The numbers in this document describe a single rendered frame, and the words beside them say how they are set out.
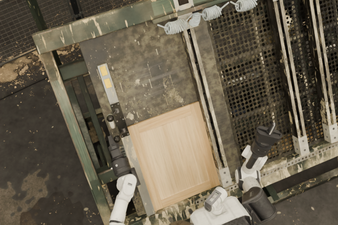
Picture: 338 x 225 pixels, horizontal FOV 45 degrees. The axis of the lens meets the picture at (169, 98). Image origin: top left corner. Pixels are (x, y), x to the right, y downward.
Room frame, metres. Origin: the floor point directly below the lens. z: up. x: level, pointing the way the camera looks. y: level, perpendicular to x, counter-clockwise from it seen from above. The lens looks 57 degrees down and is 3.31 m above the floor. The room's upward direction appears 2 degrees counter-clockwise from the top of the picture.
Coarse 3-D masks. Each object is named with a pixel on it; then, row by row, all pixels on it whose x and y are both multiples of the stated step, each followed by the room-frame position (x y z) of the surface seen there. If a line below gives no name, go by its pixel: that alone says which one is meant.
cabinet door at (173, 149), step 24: (144, 120) 1.18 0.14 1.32; (168, 120) 1.18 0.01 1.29; (192, 120) 1.20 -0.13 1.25; (144, 144) 1.07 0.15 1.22; (168, 144) 1.09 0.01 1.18; (192, 144) 1.10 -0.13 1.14; (144, 168) 0.97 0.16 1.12; (168, 168) 0.99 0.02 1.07; (192, 168) 1.00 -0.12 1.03; (168, 192) 0.88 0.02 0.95; (192, 192) 0.89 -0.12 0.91
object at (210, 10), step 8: (216, 0) 1.49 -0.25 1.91; (224, 0) 1.50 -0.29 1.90; (240, 0) 1.57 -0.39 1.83; (248, 0) 1.57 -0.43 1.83; (256, 0) 1.58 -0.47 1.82; (192, 8) 1.44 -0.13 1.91; (200, 8) 1.45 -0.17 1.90; (208, 8) 1.50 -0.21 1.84; (216, 8) 1.50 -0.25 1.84; (240, 8) 1.56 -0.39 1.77; (248, 8) 1.54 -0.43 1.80; (168, 16) 1.40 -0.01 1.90; (176, 16) 1.40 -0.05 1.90; (208, 16) 1.46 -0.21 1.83; (216, 16) 1.48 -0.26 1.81; (168, 24) 1.42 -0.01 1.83; (176, 24) 1.42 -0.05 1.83; (184, 24) 1.42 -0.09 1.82; (168, 32) 1.39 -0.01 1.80; (176, 32) 1.40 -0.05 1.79
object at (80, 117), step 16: (240, 96) 1.71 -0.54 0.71; (80, 112) 1.57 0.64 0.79; (96, 112) 1.95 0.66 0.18; (240, 112) 1.69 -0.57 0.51; (336, 112) 1.47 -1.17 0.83; (80, 128) 1.44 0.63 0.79; (96, 144) 1.35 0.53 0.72; (96, 160) 1.19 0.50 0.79; (320, 176) 1.26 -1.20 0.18; (336, 176) 1.27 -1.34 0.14; (288, 192) 1.14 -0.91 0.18; (112, 208) 0.85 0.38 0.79; (128, 208) 0.91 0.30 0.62
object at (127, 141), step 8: (104, 64) 1.34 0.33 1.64; (104, 88) 1.26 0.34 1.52; (112, 88) 1.25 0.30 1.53; (112, 96) 1.22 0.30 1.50; (112, 112) 1.18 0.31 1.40; (120, 136) 1.09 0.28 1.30; (128, 136) 1.08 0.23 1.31; (128, 144) 1.05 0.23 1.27; (128, 152) 1.02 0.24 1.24; (128, 160) 1.00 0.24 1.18; (136, 160) 0.99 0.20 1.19; (136, 168) 0.96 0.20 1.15; (144, 184) 0.90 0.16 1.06; (144, 192) 0.86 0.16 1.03; (144, 200) 0.83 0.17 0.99; (144, 208) 0.80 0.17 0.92; (152, 208) 0.80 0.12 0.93
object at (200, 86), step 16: (176, 0) 1.57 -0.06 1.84; (192, 0) 1.58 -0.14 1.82; (192, 16) 1.53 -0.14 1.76; (192, 32) 1.50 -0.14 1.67; (192, 48) 1.47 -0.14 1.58; (192, 64) 1.38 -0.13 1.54; (208, 96) 1.28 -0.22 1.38; (208, 112) 1.23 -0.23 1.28; (208, 128) 1.15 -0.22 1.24; (224, 160) 1.03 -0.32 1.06; (224, 176) 0.96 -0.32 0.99
